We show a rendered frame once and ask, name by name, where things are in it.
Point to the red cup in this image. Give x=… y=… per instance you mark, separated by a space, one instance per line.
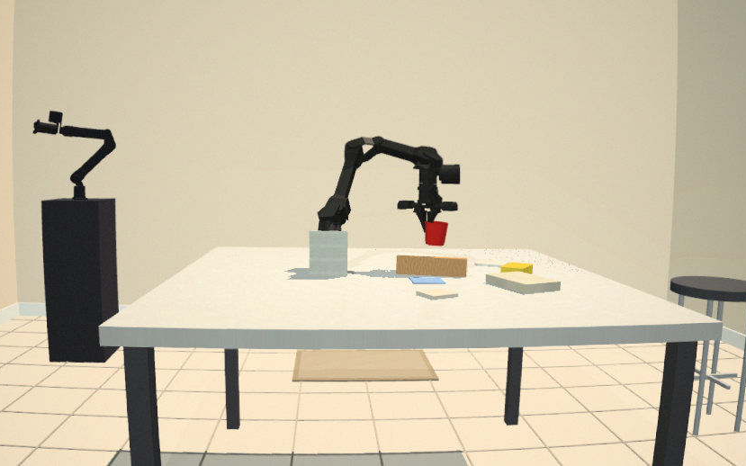
x=436 y=233

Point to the yellow rectangular block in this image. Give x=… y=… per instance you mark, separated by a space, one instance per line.
x=514 y=267

